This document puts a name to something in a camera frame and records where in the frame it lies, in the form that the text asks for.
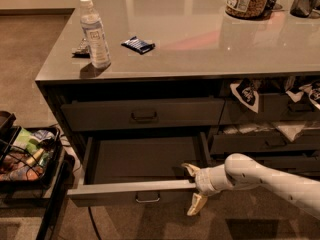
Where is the grey drawer cabinet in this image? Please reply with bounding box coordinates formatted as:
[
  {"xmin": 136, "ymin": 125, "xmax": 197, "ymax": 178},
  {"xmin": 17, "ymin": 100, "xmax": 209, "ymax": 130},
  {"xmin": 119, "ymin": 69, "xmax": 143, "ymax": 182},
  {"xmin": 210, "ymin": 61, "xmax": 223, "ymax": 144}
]
[{"xmin": 36, "ymin": 0, "xmax": 320, "ymax": 166}]

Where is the black power cable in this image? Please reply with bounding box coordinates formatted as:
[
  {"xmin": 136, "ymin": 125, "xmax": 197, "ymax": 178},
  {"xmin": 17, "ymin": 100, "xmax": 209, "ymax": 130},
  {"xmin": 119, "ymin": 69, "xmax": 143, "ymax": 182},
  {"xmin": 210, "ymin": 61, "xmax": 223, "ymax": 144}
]
[{"xmin": 87, "ymin": 206, "xmax": 103, "ymax": 240}]

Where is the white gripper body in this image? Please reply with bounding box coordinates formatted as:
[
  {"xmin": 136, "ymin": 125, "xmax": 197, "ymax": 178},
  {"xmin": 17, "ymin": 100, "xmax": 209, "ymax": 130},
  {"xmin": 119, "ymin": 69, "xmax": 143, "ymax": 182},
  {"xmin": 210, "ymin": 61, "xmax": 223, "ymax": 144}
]
[{"xmin": 195, "ymin": 166, "xmax": 230, "ymax": 196}]

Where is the green snack bag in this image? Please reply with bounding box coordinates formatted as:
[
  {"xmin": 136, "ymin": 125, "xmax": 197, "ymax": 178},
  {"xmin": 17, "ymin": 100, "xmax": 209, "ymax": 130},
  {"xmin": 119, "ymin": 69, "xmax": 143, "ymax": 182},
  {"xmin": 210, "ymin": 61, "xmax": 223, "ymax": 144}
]
[{"xmin": 11, "ymin": 128, "xmax": 55, "ymax": 166}]

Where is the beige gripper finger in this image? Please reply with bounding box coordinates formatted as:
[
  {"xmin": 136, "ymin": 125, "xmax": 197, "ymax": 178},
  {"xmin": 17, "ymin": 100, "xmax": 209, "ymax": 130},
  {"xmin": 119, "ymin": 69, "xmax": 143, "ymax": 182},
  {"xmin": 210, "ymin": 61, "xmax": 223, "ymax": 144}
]
[
  {"xmin": 182, "ymin": 163, "xmax": 200, "ymax": 177},
  {"xmin": 187, "ymin": 193, "xmax": 208, "ymax": 216}
]

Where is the clear plastic water bottle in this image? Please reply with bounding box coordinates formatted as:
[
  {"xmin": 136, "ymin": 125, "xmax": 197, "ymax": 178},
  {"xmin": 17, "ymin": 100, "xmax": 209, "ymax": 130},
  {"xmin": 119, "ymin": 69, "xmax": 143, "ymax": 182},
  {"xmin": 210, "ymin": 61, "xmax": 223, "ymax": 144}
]
[{"xmin": 80, "ymin": 0, "xmax": 111, "ymax": 69}]

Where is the dark glass container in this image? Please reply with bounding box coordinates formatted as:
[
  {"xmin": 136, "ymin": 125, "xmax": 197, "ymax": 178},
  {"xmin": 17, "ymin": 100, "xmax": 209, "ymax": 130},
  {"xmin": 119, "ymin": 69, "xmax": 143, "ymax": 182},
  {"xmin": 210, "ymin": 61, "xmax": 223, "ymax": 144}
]
[{"xmin": 290, "ymin": 0, "xmax": 319, "ymax": 18}]

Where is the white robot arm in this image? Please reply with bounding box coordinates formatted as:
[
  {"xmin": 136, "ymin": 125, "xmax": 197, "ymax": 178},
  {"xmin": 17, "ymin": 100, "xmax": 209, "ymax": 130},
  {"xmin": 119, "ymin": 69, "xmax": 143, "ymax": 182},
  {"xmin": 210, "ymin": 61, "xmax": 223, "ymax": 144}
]
[{"xmin": 182, "ymin": 153, "xmax": 320, "ymax": 219}]

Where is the silver foil snack packet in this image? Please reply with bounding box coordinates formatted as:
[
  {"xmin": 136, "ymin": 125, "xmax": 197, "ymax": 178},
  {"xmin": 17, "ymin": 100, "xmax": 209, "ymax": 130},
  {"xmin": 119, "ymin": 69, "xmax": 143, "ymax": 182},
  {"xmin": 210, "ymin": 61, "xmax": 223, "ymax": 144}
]
[{"xmin": 72, "ymin": 38, "xmax": 90, "ymax": 58}]

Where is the black tray with snacks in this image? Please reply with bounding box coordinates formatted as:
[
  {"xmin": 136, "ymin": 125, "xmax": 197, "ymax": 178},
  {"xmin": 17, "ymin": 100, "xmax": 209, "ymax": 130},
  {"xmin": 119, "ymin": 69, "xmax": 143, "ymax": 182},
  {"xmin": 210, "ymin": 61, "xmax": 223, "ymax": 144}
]
[{"xmin": 0, "ymin": 126, "xmax": 62, "ymax": 188}]

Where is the blue snack bar wrapper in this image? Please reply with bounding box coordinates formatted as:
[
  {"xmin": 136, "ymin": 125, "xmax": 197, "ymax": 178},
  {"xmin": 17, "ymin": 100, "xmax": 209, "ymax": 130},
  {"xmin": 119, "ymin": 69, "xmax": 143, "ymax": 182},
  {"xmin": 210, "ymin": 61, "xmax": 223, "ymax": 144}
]
[{"xmin": 121, "ymin": 36, "xmax": 155, "ymax": 55}]

